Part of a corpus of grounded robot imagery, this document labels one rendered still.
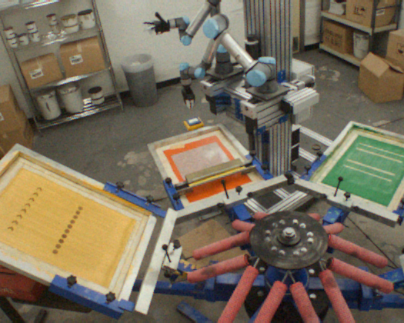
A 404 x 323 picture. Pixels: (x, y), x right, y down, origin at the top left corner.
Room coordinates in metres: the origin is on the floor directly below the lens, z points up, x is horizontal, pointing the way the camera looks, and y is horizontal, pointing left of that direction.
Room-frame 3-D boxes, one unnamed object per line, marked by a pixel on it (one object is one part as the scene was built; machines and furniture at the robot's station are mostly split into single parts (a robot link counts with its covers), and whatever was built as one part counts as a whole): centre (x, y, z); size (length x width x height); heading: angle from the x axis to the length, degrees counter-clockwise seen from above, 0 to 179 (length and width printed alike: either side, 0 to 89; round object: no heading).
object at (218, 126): (1.95, -0.01, 0.97); 0.79 x 0.58 x 0.04; 15
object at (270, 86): (2.31, -0.53, 1.31); 0.15 x 0.15 x 0.10
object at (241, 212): (1.41, -0.16, 1.02); 0.17 x 0.06 x 0.05; 15
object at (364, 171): (1.58, -0.93, 1.05); 1.08 x 0.61 x 0.23; 135
